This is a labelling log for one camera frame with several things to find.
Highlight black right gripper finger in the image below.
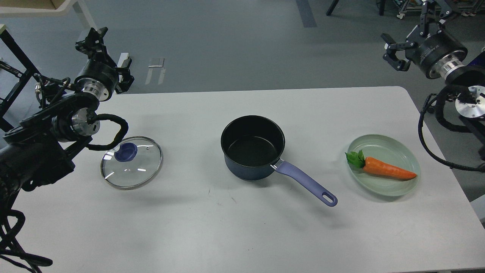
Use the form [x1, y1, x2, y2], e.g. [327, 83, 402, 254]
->
[381, 33, 421, 71]
[406, 0, 453, 40]

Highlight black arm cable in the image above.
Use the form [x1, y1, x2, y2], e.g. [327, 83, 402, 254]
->
[87, 113, 129, 151]
[418, 84, 485, 173]

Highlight orange toy carrot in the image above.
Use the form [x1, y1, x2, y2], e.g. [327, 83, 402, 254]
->
[345, 150, 417, 181]

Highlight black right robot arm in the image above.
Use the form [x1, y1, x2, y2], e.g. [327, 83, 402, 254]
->
[381, 0, 484, 144]

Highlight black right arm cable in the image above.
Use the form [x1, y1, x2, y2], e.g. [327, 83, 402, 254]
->
[418, 84, 485, 173]

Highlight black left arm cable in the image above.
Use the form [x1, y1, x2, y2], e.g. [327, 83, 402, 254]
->
[87, 113, 129, 151]

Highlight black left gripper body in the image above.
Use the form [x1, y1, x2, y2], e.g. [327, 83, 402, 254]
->
[74, 60, 119, 102]

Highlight blue saucepan with handle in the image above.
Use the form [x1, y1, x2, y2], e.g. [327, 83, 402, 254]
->
[220, 115, 338, 207]

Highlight glass pot lid blue knob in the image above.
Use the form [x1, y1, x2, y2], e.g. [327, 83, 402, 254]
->
[100, 136, 164, 190]

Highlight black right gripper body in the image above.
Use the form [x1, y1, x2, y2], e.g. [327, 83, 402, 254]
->
[411, 30, 468, 79]

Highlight metal wheeled cart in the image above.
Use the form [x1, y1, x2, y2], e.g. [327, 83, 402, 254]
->
[392, 0, 485, 19]

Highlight white desk frame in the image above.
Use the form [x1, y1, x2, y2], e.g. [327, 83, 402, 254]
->
[0, 0, 132, 69]

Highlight light green plate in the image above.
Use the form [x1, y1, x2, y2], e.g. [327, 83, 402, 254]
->
[344, 134, 421, 197]

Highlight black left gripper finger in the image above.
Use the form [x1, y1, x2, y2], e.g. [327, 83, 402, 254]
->
[75, 27, 114, 64]
[115, 57, 135, 94]

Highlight black metal rack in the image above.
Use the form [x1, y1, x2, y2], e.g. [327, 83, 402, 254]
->
[0, 24, 39, 132]

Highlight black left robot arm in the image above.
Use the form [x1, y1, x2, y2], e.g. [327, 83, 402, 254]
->
[0, 27, 135, 273]

